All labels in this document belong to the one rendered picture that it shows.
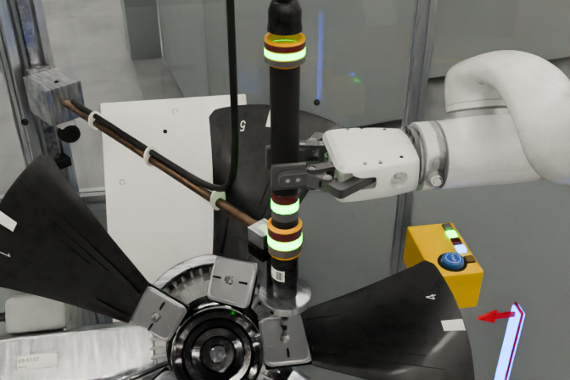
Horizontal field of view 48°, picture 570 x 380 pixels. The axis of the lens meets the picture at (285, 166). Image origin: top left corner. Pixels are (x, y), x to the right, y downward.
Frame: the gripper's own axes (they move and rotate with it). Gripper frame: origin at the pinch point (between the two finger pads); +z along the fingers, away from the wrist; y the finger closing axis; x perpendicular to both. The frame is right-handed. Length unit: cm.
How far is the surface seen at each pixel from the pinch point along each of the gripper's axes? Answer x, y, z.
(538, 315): -104, 70, -93
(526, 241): -74, 70, -82
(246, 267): -19.1, 5.0, 4.4
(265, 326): -28.3, 2.7, 2.2
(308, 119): -2.4, 16.3, -6.0
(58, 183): -6.6, 10.5, 28.2
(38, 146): -25, 55, 41
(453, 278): -40, 21, -35
